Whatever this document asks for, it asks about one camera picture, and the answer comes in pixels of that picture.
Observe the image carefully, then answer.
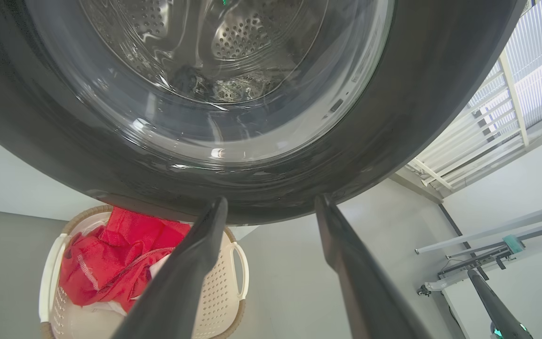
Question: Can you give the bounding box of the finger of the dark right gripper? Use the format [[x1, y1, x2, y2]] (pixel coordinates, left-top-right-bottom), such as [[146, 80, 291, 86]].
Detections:
[[467, 269, 533, 339]]

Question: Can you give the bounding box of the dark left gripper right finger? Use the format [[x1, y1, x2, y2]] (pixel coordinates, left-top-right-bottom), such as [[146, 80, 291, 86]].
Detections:
[[315, 193, 434, 339]]

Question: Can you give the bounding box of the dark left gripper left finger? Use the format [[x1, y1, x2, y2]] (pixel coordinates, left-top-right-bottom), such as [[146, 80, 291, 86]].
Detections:
[[111, 197, 229, 339]]

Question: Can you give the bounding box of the red garment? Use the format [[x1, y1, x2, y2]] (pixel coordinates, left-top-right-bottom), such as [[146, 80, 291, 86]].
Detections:
[[58, 206, 191, 312]]

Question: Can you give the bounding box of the black glass washing machine door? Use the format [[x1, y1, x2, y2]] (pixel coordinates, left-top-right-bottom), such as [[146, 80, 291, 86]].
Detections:
[[0, 0, 528, 226]]

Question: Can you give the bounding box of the cream perforated laundry basket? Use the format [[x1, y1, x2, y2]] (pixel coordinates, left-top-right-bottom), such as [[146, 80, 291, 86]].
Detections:
[[39, 204, 250, 339]]

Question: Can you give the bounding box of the white washing machine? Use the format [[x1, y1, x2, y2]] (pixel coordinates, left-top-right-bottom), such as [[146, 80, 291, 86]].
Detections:
[[0, 121, 107, 222]]

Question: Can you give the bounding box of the small teal box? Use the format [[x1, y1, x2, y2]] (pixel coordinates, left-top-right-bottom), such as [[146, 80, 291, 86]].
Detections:
[[502, 234, 526, 255]]

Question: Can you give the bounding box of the dark garment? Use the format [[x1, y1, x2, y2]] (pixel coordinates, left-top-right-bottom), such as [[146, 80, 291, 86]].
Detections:
[[170, 65, 213, 97]]

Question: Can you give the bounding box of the window with white blinds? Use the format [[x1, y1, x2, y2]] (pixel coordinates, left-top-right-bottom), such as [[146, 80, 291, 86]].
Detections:
[[407, 0, 542, 191]]

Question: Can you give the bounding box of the perforated steel drum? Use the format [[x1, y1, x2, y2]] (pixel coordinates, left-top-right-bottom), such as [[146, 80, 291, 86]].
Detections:
[[78, 0, 333, 104]]

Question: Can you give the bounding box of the grey metal frame stand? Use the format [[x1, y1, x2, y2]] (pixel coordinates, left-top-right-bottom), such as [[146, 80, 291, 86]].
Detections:
[[414, 187, 542, 297]]

